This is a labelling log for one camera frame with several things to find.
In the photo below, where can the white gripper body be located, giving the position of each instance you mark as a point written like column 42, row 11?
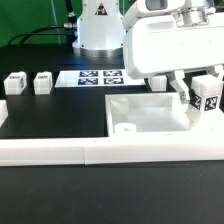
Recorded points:
column 156, row 45

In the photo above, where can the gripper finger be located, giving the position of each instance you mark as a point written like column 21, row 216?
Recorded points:
column 216, row 71
column 176, row 80

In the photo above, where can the white square tabletop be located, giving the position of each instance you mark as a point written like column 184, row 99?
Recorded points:
column 158, row 114

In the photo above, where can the white sheet with markers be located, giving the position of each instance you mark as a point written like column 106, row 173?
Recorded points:
column 95, row 78

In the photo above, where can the white U-shaped obstacle fence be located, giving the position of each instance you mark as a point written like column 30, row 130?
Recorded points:
column 108, row 150

